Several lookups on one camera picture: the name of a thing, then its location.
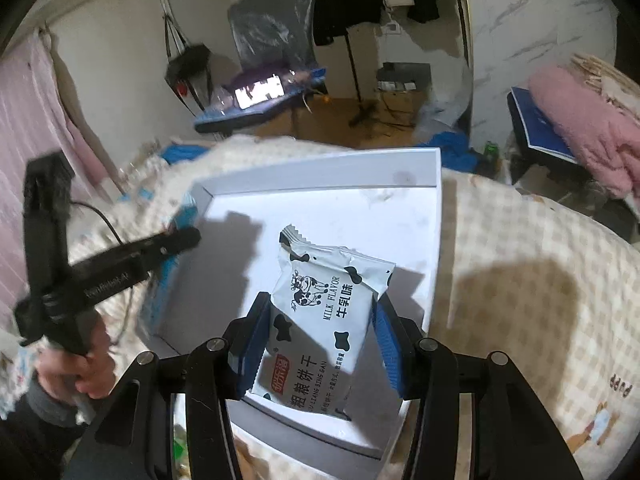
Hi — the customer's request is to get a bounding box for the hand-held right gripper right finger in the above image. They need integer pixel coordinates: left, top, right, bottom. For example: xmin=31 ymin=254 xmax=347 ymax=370
xmin=372 ymin=295 xmax=586 ymax=480

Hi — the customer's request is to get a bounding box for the blue cloth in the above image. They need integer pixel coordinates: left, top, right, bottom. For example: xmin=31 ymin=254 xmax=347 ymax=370
xmin=162 ymin=144 xmax=213 ymax=166

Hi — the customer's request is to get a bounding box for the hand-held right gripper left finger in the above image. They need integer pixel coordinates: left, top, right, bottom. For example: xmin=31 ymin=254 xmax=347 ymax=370
xmin=65 ymin=290 xmax=273 ymax=480

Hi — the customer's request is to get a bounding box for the white cardboard box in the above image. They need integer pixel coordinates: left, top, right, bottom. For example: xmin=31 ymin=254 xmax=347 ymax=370
xmin=140 ymin=147 xmax=443 ymax=461

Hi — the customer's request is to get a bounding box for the pink curtain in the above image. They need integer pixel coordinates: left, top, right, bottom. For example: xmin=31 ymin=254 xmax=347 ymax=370
xmin=0 ymin=30 xmax=121 ymax=326

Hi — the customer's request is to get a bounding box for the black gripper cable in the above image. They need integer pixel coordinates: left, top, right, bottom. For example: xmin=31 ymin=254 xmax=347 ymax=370
xmin=70 ymin=201 xmax=133 ymax=346

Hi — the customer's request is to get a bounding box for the wicker basket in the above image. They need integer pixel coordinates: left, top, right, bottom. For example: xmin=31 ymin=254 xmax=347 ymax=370
xmin=570 ymin=52 xmax=640 ymax=111

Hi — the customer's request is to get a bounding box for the brown cardboard box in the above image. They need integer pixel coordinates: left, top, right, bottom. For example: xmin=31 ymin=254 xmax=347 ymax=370
xmin=375 ymin=90 xmax=426 ymax=126

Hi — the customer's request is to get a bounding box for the blue folder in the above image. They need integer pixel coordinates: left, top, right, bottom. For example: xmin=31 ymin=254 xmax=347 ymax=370
xmin=507 ymin=86 xmax=578 ymax=163

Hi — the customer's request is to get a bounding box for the blue cartoon packet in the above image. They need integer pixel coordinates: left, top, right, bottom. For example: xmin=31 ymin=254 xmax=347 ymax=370
xmin=140 ymin=195 xmax=201 ymax=336

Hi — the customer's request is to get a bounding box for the person's left hand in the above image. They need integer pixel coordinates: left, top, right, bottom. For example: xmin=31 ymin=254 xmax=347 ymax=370
xmin=37 ymin=310 xmax=118 ymax=401

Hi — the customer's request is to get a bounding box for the office chair with plastic cover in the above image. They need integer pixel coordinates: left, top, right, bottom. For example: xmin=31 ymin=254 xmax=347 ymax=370
xmin=194 ymin=0 xmax=331 ymax=136

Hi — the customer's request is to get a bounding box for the pink fluffy blanket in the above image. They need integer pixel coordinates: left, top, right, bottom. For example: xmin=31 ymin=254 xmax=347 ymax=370
xmin=527 ymin=66 xmax=640 ymax=198

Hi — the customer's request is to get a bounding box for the black handbag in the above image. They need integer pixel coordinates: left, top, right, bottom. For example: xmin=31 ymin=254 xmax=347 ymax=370
xmin=165 ymin=12 xmax=213 ymax=111

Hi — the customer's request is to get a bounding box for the beige cloth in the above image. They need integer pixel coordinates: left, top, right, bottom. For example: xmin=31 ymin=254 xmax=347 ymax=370
xmin=600 ymin=75 xmax=640 ymax=126

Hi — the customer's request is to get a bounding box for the cow-print biscuit packet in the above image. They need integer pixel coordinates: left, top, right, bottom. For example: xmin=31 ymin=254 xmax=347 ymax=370
xmin=250 ymin=225 xmax=397 ymax=418

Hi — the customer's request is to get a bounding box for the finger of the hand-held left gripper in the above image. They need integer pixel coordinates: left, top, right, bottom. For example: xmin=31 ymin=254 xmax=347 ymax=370
xmin=127 ymin=226 xmax=202 ymax=273

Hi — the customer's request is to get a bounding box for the blue plastic bag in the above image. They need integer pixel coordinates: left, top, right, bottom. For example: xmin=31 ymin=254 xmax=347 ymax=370
xmin=415 ymin=130 xmax=481 ymax=173

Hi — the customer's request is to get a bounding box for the person's left forearm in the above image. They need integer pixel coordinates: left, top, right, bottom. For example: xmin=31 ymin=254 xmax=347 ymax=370
xmin=0 ymin=375 xmax=93 ymax=480

